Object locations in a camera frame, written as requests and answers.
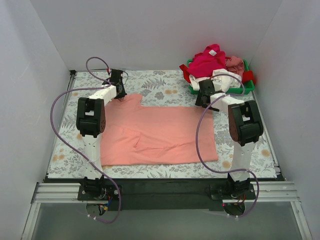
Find salmon pink t shirt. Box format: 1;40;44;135
100;94;218;166

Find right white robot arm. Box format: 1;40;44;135
195;79;264;199

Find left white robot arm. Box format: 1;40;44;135
76;69;126;200

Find white t shirt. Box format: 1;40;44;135
189;68;242;93

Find magenta t shirt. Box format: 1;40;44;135
187;44;226;78

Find dusty pink t shirt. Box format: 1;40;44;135
225;56;245;76

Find green plastic bin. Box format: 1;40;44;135
186;58;256;96

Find red t shirt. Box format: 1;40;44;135
179;61;254;84

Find aluminium frame rail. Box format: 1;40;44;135
22;181;312;240

